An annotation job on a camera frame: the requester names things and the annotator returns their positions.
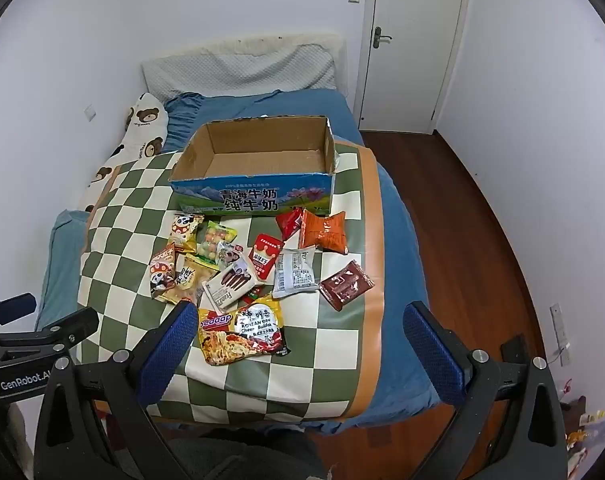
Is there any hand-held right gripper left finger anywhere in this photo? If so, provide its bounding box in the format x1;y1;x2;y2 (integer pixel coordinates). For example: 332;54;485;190
32;300;199;480

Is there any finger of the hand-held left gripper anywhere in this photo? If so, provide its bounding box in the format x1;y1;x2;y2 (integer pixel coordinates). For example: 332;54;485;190
0;293;37;333
0;307;100;368

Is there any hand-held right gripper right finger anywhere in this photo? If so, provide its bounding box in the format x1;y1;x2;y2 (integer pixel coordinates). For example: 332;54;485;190
402;301;568;480

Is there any yellow chip packet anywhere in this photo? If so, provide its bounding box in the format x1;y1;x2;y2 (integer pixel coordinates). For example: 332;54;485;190
167;254;219;306

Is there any instant noodle packet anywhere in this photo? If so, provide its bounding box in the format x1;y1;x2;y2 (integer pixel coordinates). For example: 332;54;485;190
198;295;288;367

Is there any dark red chocolate packet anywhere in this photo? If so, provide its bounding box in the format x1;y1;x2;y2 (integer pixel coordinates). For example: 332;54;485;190
319;259;376;312

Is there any colourful candy ball packet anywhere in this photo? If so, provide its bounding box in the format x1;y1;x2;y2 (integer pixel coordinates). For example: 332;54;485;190
196;221;238;264

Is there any panda print yellow packet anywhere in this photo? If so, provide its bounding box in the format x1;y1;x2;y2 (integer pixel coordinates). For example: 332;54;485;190
169;213;205;254

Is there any red and white snack packet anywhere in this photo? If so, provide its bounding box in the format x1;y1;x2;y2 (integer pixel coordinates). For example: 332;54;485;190
249;233;286;284

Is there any white grey snack packet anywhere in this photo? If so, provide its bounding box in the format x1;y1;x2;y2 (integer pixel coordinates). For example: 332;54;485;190
272;247;321;300

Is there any orange snack packet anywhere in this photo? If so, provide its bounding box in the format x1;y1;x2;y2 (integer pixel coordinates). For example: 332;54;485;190
300;208;349;255

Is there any blue cardboard box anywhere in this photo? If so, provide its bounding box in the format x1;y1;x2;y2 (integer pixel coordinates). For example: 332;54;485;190
169;115;339;217

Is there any mushroom print brown packet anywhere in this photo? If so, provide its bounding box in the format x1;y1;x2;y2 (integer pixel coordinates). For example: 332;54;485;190
149;243;179;304

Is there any black floor object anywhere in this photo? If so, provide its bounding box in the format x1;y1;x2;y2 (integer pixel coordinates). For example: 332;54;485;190
499;334;529;362

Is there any chocolate stick biscuit box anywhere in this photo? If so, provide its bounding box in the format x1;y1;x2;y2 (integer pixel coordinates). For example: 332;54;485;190
202;255;264;312

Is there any small red green packet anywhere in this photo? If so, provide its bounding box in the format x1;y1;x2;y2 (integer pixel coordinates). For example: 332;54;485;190
238;284;269;307

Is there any small brown white packet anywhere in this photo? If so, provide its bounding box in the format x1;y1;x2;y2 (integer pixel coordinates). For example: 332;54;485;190
216;241;246;269

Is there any green white checkered mat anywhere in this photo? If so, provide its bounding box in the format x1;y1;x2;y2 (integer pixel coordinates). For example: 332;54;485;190
79;144;386;424

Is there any colourful items pile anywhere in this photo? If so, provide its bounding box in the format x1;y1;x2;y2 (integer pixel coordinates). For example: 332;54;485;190
559;380;605;476

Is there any bear print pillow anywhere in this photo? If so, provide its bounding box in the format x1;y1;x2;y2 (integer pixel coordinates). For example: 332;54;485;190
84;92;171;213

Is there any bed with blue sheet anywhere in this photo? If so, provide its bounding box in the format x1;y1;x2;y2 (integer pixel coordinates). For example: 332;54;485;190
35;87;440;433

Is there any grey white textured pillow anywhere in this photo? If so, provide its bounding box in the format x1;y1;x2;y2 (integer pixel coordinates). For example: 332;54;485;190
141;41;336;104

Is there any white door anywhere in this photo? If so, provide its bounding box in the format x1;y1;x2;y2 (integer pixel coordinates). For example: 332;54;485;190
358;0;472;134

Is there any white fluffy cushion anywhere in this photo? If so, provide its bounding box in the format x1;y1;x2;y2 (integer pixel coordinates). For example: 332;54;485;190
186;32;347;96

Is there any white wall power strip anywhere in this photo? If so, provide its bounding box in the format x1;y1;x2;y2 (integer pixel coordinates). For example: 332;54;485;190
549;302;573;367

